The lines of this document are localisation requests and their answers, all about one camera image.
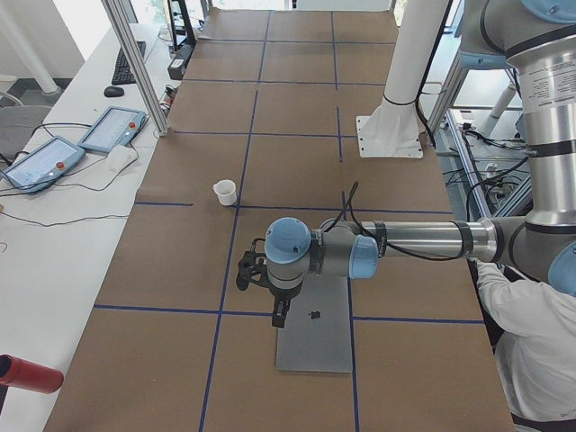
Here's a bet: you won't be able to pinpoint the blue teach pendant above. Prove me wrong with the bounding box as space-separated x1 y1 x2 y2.
2 136 86 194
78 106 147 153

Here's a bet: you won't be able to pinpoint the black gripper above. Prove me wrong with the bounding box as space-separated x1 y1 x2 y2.
270 285 300 329

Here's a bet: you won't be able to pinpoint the white ceramic cup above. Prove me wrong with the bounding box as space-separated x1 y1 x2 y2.
212 179 238 206

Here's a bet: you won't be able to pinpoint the black keyboard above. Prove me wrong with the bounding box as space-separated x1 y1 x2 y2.
111 49 136 86

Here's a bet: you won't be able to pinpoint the red cylinder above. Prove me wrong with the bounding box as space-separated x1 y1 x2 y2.
1 355 64 394

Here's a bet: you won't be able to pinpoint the person in white hoodie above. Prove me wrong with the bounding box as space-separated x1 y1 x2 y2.
476 261 575 431

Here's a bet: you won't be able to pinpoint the black computer mouse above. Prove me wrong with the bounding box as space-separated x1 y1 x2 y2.
103 85 124 98

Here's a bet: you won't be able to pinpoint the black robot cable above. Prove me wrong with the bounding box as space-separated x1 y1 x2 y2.
321 180 469 262

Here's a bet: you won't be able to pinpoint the white pedestal column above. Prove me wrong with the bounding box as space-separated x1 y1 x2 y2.
356 0 451 158

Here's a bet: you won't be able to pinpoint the far blue teach pendant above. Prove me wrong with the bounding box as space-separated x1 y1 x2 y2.
78 106 147 153

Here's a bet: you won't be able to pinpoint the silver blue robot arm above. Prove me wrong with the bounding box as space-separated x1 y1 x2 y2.
237 1 575 328

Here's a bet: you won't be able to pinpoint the white folded cloth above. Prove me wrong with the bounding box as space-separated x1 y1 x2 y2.
105 145 138 174

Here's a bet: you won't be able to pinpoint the aluminium frame rack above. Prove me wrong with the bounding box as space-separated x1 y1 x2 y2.
421 55 532 221

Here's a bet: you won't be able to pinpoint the grey closed laptop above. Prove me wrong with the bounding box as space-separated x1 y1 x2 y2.
275 275 352 373

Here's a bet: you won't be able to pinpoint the black box on table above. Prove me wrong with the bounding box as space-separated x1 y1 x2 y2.
167 44 195 80

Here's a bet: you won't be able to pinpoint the near blue teach pendant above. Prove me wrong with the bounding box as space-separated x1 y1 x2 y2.
2 136 86 194

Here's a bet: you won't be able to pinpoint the black monitor stand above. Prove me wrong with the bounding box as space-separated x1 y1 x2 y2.
166 0 196 51

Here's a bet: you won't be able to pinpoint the aluminium frame post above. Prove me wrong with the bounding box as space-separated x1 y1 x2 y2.
102 0 168 137

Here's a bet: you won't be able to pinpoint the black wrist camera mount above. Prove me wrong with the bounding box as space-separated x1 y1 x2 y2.
236 238 271 292

